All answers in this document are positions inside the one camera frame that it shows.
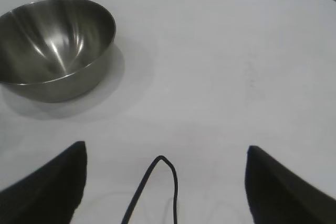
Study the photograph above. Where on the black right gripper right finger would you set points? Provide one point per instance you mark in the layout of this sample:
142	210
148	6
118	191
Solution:
283	197

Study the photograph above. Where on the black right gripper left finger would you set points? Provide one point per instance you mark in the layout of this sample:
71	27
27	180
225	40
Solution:
44	195

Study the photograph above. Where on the stainless steel mixing bowl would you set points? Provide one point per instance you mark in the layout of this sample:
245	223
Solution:
52	51

